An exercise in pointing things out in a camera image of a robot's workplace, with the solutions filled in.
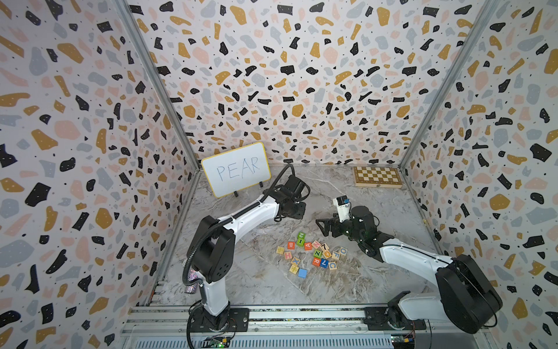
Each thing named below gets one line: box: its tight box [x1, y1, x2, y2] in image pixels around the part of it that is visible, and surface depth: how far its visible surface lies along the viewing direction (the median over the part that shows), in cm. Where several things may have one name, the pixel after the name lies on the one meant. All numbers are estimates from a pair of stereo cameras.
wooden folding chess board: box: [352, 166, 404, 189], surface depth 115 cm
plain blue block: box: [297, 268, 308, 279], surface depth 85 cm
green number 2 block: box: [296, 231, 307, 246], surface depth 94 cm
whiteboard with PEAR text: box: [200, 141, 272, 198], surface depth 106 cm
